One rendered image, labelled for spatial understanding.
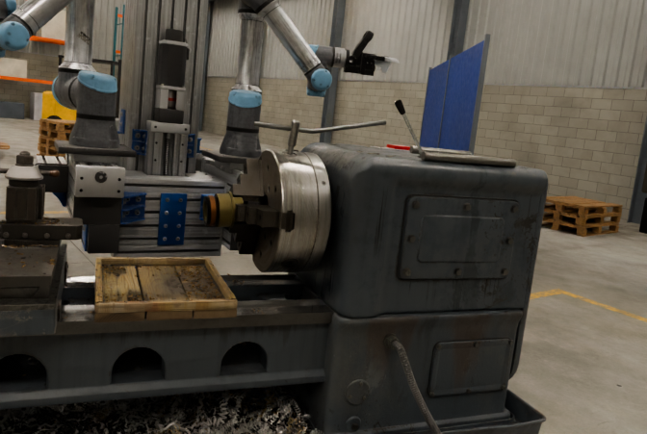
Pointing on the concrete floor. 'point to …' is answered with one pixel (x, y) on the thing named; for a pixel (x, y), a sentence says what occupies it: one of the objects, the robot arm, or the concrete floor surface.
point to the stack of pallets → (52, 135)
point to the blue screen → (454, 100)
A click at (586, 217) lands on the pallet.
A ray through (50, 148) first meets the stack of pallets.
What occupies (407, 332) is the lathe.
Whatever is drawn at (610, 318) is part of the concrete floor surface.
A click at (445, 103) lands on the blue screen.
